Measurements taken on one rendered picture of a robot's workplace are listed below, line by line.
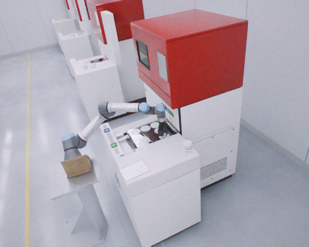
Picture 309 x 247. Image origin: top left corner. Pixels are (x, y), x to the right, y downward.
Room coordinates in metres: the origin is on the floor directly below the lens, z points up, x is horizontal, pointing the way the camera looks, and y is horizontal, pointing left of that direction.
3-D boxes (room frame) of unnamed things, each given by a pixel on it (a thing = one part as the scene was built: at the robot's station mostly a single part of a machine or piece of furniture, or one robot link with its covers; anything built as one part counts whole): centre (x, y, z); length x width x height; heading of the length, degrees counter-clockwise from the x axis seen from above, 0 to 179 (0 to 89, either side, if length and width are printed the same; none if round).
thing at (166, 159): (1.51, 0.05, 0.89); 0.62 x 0.35 x 0.14; 110
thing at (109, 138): (1.84, 0.46, 0.89); 0.55 x 0.09 x 0.14; 20
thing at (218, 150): (2.28, -0.37, 0.41); 0.82 x 0.71 x 0.82; 20
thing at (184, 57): (2.27, -0.35, 1.52); 0.81 x 0.75 x 0.59; 20
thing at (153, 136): (1.90, 0.09, 0.90); 0.34 x 0.34 x 0.01; 20
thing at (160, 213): (1.79, 0.16, 0.41); 0.97 x 0.64 x 0.82; 20
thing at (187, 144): (1.52, -0.21, 1.01); 0.07 x 0.07 x 0.10
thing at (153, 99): (2.16, -0.05, 1.02); 0.82 x 0.03 x 0.40; 20
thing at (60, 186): (1.61, 0.78, 0.75); 0.45 x 0.44 x 0.13; 109
